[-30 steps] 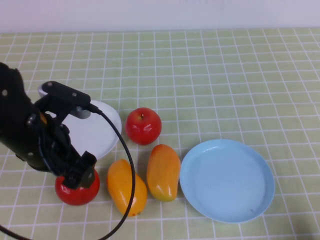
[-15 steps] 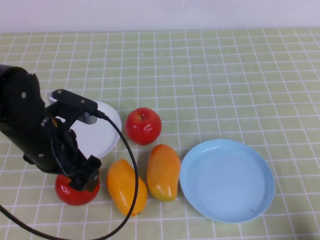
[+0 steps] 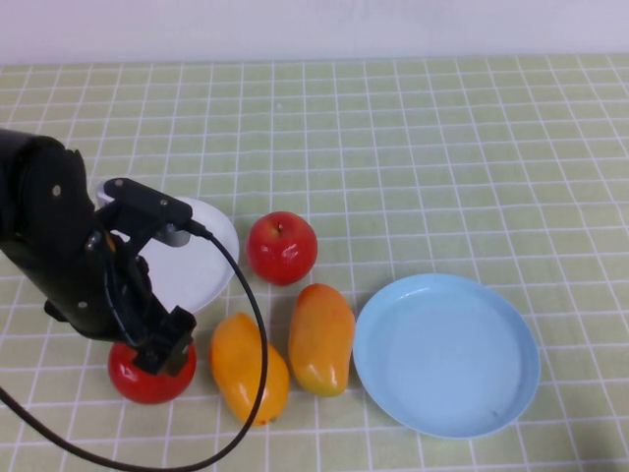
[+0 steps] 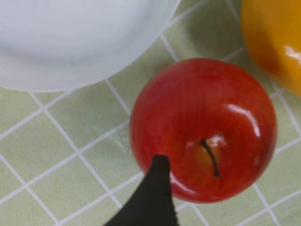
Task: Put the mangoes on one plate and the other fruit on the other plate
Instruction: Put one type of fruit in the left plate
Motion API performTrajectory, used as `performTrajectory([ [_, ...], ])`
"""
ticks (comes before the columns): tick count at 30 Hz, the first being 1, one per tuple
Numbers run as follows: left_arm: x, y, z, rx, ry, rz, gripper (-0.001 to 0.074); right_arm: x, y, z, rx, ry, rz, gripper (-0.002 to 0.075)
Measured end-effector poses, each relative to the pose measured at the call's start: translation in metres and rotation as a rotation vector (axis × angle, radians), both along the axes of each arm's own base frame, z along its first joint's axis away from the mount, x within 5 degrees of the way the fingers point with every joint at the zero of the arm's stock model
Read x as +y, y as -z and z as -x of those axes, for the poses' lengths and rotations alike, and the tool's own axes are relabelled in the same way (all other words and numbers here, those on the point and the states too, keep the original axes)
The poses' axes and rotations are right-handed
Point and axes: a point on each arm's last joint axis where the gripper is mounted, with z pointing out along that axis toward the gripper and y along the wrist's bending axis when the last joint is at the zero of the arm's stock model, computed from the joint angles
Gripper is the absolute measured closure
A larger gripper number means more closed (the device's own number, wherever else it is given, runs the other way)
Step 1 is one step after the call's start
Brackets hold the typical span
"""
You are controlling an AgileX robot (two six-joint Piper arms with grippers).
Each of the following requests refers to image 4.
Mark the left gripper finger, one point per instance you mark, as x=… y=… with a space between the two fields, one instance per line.
x=152 y=202

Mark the red apple with short stem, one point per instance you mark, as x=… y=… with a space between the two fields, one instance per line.
x=188 y=113

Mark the yellow-orange mango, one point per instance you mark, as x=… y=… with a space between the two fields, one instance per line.
x=270 y=35

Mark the white round plate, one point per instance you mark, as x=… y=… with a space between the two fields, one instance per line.
x=70 y=35

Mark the green checkered tablecloth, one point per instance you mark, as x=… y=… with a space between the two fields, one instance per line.
x=58 y=153

